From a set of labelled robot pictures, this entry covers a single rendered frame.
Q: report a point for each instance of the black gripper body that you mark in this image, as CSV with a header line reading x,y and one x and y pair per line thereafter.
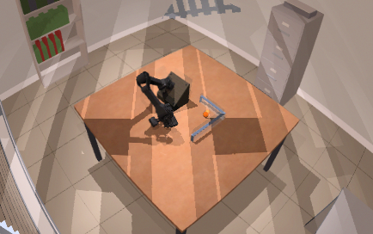
x,y
153,121

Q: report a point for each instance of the clear l-shaped low wall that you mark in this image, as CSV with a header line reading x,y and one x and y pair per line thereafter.
x,y
212,121

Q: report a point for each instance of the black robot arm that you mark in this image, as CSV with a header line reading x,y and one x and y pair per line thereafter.
x,y
163,111

